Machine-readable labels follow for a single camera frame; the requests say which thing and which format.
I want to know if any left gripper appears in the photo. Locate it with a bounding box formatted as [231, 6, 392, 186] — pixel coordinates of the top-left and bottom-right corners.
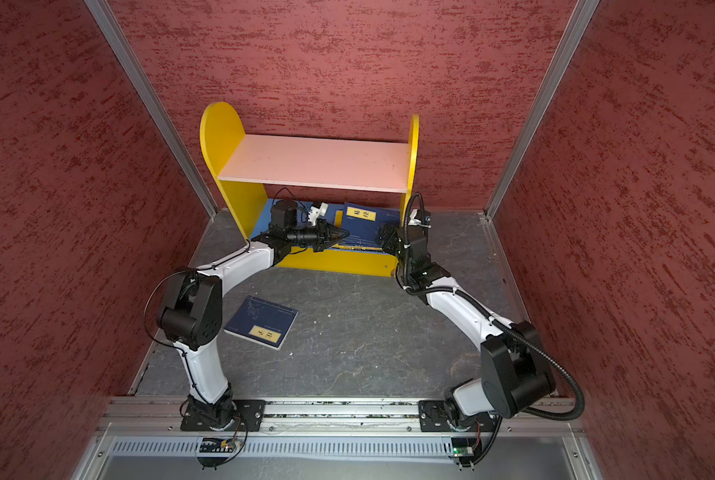
[288, 218, 349, 251]

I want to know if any navy book underneath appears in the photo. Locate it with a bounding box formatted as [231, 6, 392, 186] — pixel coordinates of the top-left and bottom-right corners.
[325, 203, 401, 252]

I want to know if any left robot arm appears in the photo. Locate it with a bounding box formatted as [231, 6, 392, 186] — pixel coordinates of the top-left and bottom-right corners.
[157, 200, 349, 431]

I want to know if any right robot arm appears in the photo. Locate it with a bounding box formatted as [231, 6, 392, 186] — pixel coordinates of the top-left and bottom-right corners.
[377, 224, 555, 423]

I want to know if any yellow pink blue bookshelf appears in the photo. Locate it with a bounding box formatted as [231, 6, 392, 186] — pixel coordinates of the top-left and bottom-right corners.
[199, 102, 419, 277]

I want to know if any small navy book left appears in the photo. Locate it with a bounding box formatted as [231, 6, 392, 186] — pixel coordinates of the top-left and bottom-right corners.
[223, 296, 298, 350]

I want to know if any right circuit board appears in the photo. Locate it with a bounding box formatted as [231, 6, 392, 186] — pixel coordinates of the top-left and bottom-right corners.
[451, 437, 483, 461]

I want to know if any circuit board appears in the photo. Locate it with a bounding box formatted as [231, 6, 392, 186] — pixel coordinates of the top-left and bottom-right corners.
[197, 438, 241, 456]
[451, 437, 483, 461]

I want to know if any left circuit board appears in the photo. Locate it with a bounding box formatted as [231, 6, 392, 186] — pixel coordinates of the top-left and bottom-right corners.
[197, 438, 241, 456]

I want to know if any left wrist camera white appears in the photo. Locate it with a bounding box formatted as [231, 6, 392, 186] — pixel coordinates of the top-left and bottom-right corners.
[307, 201, 328, 226]

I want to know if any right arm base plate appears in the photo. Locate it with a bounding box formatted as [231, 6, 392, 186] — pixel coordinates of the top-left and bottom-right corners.
[417, 400, 483, 433]

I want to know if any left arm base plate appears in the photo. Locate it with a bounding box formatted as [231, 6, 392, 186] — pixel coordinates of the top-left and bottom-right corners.
[180, 396, 266, 432]

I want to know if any black corrugated cable hose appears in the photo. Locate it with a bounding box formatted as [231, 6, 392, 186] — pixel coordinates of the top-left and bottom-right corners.
[401, 191, 587, 420]

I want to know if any left aluminium corner post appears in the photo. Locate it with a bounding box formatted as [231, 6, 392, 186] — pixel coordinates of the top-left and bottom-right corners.
[84, 0, 219, 220]

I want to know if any aluminium corner post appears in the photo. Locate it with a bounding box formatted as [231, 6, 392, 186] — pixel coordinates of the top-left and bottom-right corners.
[485, 0, 599, 222]
[84, 0, 219, 220]

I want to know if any aluminium mounting rail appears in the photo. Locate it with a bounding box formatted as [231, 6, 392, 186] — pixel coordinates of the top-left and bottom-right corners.
[95, 394, 581, 436]

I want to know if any right aluminium corner post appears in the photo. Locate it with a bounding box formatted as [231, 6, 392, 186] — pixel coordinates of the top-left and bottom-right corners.
[485, 0, 599, 222]

